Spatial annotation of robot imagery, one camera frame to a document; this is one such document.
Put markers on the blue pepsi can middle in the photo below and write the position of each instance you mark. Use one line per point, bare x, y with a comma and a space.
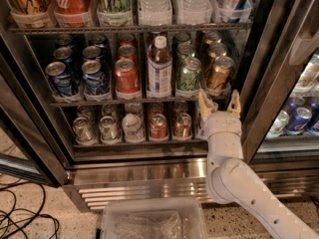
93, 53

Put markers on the silver green can bottom-left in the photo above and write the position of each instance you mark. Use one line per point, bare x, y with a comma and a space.
85, 134

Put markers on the coca-cola can top shelf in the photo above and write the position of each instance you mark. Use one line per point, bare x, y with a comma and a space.
71, 12

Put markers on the red can middle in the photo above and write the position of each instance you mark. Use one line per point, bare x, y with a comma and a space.
127, 52

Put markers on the green can back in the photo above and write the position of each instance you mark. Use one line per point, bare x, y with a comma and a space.
181, 38

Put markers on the small tea bottle bottom shelf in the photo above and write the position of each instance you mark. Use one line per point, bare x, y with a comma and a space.
201, 129

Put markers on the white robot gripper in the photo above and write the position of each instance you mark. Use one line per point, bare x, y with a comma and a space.
223, 122

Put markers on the orange gold can front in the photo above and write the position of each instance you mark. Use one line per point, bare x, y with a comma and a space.
219, 73

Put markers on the blue can far-left middle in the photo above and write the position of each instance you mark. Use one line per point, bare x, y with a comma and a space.
65, 55

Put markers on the silver green can bottom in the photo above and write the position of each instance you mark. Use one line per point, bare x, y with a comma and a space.
108, 129

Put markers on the red can back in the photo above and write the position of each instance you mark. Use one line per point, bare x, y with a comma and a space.
127, 39

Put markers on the green can front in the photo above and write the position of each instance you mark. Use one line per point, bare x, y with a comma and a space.
188, 73

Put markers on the blue can far-left back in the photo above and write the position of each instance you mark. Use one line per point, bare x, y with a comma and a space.
65, 40

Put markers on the red can front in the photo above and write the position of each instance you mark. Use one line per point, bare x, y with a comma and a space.
127, 76

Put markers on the orange la croix can top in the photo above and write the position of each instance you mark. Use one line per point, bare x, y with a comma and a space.
32, 13

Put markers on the blue pepsi can front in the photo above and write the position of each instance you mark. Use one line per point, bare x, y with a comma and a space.
96, 81

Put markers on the green can middle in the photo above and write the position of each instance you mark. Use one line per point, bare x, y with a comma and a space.
184, 51

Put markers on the blue can far-left front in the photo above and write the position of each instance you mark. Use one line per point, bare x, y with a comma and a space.
60, 78

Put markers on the orange gold can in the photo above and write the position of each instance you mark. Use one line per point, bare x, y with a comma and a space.
209, 38
219, 73
213, 51

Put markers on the tea bottle white cap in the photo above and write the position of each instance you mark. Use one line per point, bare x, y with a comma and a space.
159, 68

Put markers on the clear plastic bin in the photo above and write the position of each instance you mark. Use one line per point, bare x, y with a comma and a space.
162, 218

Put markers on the green la croix can top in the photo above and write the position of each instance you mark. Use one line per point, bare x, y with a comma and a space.
114, 12

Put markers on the blue can far-left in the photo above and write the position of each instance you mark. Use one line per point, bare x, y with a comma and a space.
65, 40
65, 55
60, 78

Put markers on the blue pepsi can back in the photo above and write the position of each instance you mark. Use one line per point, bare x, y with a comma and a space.
99, 40

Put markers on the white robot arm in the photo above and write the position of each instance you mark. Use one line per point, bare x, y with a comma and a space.
230, 179

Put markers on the gold can bottom shelf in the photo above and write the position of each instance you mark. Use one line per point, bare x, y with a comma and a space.
182, 125

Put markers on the top wire shelf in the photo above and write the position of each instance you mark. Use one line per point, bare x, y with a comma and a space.
129, 29

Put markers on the fridge bottom steel grille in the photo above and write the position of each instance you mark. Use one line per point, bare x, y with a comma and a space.
91, 188

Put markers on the middle wire shelf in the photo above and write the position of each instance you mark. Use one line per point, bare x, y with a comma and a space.
220, 99

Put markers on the wire shelf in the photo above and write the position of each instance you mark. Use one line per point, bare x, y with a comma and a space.
129, 29
220, 99

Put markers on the fridge right glass door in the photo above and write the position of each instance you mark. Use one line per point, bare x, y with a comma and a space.
283, 37

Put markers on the red can bottom shelf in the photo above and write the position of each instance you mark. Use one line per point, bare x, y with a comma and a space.
158, 126

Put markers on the blue pepsi can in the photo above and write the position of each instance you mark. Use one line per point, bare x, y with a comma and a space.
99, 40
93, 53
96, 81

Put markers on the orange gold can middle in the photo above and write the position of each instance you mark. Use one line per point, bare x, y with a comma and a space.
213, 51

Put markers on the orange gold can back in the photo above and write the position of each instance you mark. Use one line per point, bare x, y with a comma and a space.
209, 38

